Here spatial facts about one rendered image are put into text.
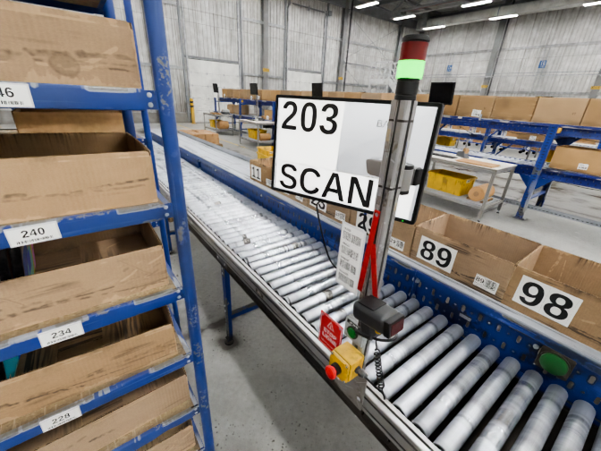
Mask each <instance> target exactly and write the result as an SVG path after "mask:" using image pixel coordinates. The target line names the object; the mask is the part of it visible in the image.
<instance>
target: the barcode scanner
mask: <svg viewBox="0 0 601 451"><path fill-rule="evenodd" d="M353 316H354V318H356V319H357V320H359V321H360V328H357V329H356V330H355V333H356V334H357V335H359V336H362V337H364V338H366V339H367V340H372V338H373V336H374V337H377V336H379V335H380V334H383V336H384V337H386V338H388V339H389V338H391V337H392V336H394V335H396V334H397V333H399V332H400V331H402V330H403V323H404V315H403V314H402V313H400V312H398V311H397V310H396V309H395V308H393V307H391V306H389V305H387V304H386V302H384V301H382V300H380V299H378V298H376V297H375V296H373V295H367V296H364V297H362V298H360V299H358V300H357V301H356V302H355V303H354V304H353Z"/></svg>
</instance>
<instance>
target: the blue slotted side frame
mask: <svg viewBox="0 0 601 451"><path fill-rule="evenodd" d="M179 149H180V156H181V158H183V159H184V160H186V161H188V162H189V163H190V164H192V165H194V166H195V167H197V168H199V164H198V162H197V161H198V159H199V160H200V165H201V171H203V172H205V173H207V174H209V175H210V176H212V177H215V179H217V181H220V182H222V183H224V184H225V185H228V187H231V189H234V186H235V189H234V190H235V191H237V192H239V193H240V194H241V195H243V196H244V197H247V198H248V199H250V200H252V201H254V202H255V203H256V204H258V205H259V206H262V207H263V208H266V209H267V210H268V211H271V208H272V211H271V212H272V213H273V214H276V215H277V217H280V218H281V219H282V220H285V221H286V222H287V224H288V223H290V224H292V226H296V227H297V228H298V229H299V230H302V231H303V232H304V234H308V235H309V236H310V238H312V237H314V238H315V239H316V240H317V242H322V243H323V239H322V235H321V231H320V227H319V222H318V218H316V217H313V216H311V215H310V214H308V213H307V212H305V211H303V210H301V209H299V208H296V207H294V206H293V205H291V204H289V203H287V202H285V201H283V200H281V199H279V198H277V197H276V196H274V195H272V194H270V193H268V192H266V191H263V190H261V189H259V187H257V186H255V185H253V184H251V183H248V182H246V181H244V180H242V179H241V178H239V177H237V176H236V175H234V174H231V173H229V172H227V171H225V170H224V169H222V168H220V167H218V166H215V165H213V164H212V163H210V162H208V161H206V160H205V159H203V158H201V157H198V156H196V155H194V154H192V153H190V152H189V151H188V150H186V149H183V148H181V147H179ZM187 154H188V156H187ZM214 169H215V170H216V171H214ZM239 184H240V185H239ZM260 194H262V197H261V198H260ZM258 201H259V203H258ZM271 201H272V202H271ZM278 204H279V208H278ZM283 207H284V210H283ZM288 209H289V213H288ZM275 211H276V213H275ZM293 212H294V216H293ZM280 215H281V216H280ZM285 216H286V219H285ZM299 216H300V219H299ZM305 219H306V223H305ZM296 222H297V224H296ZM311 223H312V225H311ZM320 223H321V227H322V232H323V236H324V239H325V243H326V246H329V247H330V249H331V251H337V252H338V254H339V249H338V248H339V247H340V242H339V237H340V239H341V230H339V229H337V228H335V227H333V226H331V225H329V224H328V223H326V222H324V221H322V220H320ZM301 225H302V229H301ZM317 226H318V229H317ZM308 229H309V230H308ZM299 230H298V231H299ZM325 230H326V232H325V233H324V231H325ZM314 233H315V234H314ZM332 234H333V237H331V236H332ZM320 236H321V240H320ZM335 237H336V238H335ZM327 240H328V243H327ZM323 244H324V243H323ZM334 245H335V248H334ZM396 268H397V271H396V274H395V273H394V271H395V269H396ZM416 271H417V272H416ZM407 275H409V278H408V280H407V279H406V277H407ZM415 275H416V276H415ZM388 276H389V280H387V277H388ZM414 276H415V277H417V278H418V279H419V281H420V282H421V286H420V287H419V283H417V287H416V291H415V295H416V298H415V299H417V300H418V301H419V307H418V308H417V309H416V310H415V311H414V312H416V311H418V310H419V309H421V308H422V307H424V306H428V307H430V308H431V309H432V311H433V316H432V317H431V318H429V319H428V321H430V320H431V319H433V318H434V317H435V316H437V315H444V316H445V317H446V318H447V320H448V324H447V326H445V327H444V328H443V329H442V330H443V331H445V330H446V329H448V328H449V327H450V326H451V325H452V324H458V325H460V326H461V327H462V328H463V330H464V333H463V335H462V336H461V337H460V338H459V339H458V340H459V341H462V340H463V339H464V338H465V337H466V336H467V335H469V334H474V335H476V336H478V337H479V338H480V340H481V345H480V346H479V347H478V348H477V349H476V350H475V351H476V352H477V353H479V352H480V351H481V350H482V349H483V348H484V347H485V346H486V345H493V346H495V347H496V348H497V349H498V350H499V352H500V356H499V357H498V359H497V360H496V361H495V362H494V363H495V364H496V365H499V364H500V363H501V362H502V361H503V359H504V358H505V357H513V358H515V359H516V360H517V361H518V362H519V363H520V365H521V368H520V370H519V371H518V372H517V374H516V375H515V377H516V378H518V379H520V378H521V377H522V375H523V374H524V373H525V371H526V370H535V371H537V372H538V373H539V374H540V375H541V376H542V378H543V383H542V385H541V387H540V388H539V390H538V392H540V393H541V394H544V393H545V391H546V389H547V387H548V386H549V385H551V384H556V385H559V386H561V387H563V388H564V389H565V390H566V391H567V393H568V398H567V400H566V402H565V404H564V406H563V408H565V409H566V410H568V411H570V409H571V407H572V404H573V402H574V401H576V400H584V401H586V402H588V403H590V404H591V405H592V406H593V407H594V408H595V410H596V415H595V418H594V420H593V422H592V425H591V426H593V427H595V428H596V429H599V426H600V423H601V401H600V403H599V404H595V403H594V400H595V399H596V398H597V397H600V398H601V365H599V364H597V363H595V362H593V361H591V360H590V359H588V358H586V357H584V356H582V355H580V354H578V353H575V352H574V351H572V350H571V349H569V348H567V347H565V346H563V345H560V344H558V343H556V342H555V341H553V340H551V339H549V338H547V337H546V336H543V335H541V334H539V333H538V332H536V331H534V330H532V329H530V328H527V327H525V326H523V325H522V324H521V323H519V322H517V321H515V320H513V319H510V318H508V317H506V316H504V315H503V314H501V313H499V312H498V311H495V310H493V309H491V308H489V307H487V306H486V305H484V304H482V303H480V302H477V301H475V300H474V299H472V298H470V297H469V296H467V295H465V294H462V293H460V292H458V291H456V290H454V289H452V288H451V287H450V286H448V285H445V284H443V283H441V282H439V281H437V280H435V279H434V278H432V277H429V276H428V275H426V274H424V273H422V272H420V271H418V270H416V269H415V268H412V267H410V266H408V265H406V264H404V263H403V262H401V261H399V260H397V259H395V258H393V257H391V256H389V255H387V259H386V264H385V272H384V276H383V280H384V285H387V284H392V285H393V286H394V288H395V292H394V294H395V293H397V292H399V291H404V292H405V293H406V295H407V299H406V301H404V302H407V301H408V300H409V293H410V290H411V287H412V283H413V280H412V279H413V277H414ZM399 282H401V284H400V287H399V286H398V284H399ZM384 285H383V286H384ZM383 286H382V287H383ZM404 287H405V288H404ZM433 289H435V293H434V294H432V291H433ZM440 295H441V296H440ZM423 296H425V301H424V302H423V301H422V298H423ZM447 297H449V298H450V300H449V302H446V299H447ZM455 303H456V305H455ZM402 304H403V302H402ZM436 304H438V305H439V306H438V309H436ZM463 305H464V306H465V310H464V311H462V310H461V309H462V306H463ZM452 312H453V317H452V318H451V317H450V316H451V313H452ZM471 313H472V314H471ZM479 315H482V316H483V317H482V320H481V321H479V320H478V318H479ZM459 319H460V320H459ZM467 321H468V322H469V323H470V324H469V327H468V328H467V327H466V323H467ZM488 322H490V324H489V323H488ZM498 325H500V326H501V329H500V331H497V330H496V329H497V327H498ZM484 331H486V332H487V335H486V337H483V334H484ZM508 333H509V334H510V335H509V334H508ZM518 336H521V341H520V342H519V343H518V342H517V341H516V340H517V338H518ZM493 339H494V340H495V341H494V340H493ZM503 342H504V343H506V345H505V347H504V349H503V348H502V347H501V345H502V343H503ZM533 344H537V345H538V346H539V348H538V349H534V347H533ZM529 345H530V346H529ZM543 345H546V346H548V347H550V348H552V349H554V350H555V351H557V352H558V353H561V354H563V355H565V356H566V357H568V358H570V359H572V360H574V361H575V362H576V363H577V364H576V366H575V367H574V369H573V371H572V372H571V375H570V376H569V378H567V380H566V381H563V380H561V379H558V378H557V377H556V376H554V375H553V374H551V373H549V372H548V373H547V374H545V373H544V372H543V370H544V369H542V368H540V367H538V366H537V365H536V364H534V361H535V360H536V358H537V356H538V351H539V349H540V348H542V346H543ZM513 351H514V352H513ZM523 354H526V359H525V361H523V360H522V359H521V356H522V355H523ZM577 371H578V372H579V373H578V372H577ZM591 376H593V377H595V378H596V380H595V381H594V383H593V384H591V383H589V382H588V380H589V379H590V377H591ZM570 381H571V382H573V383H574V384H573V386H572V388H568V387H567V385H568V383H569V382H570ZM582 392H584V393H585V394H583V393H582Z"/></svg>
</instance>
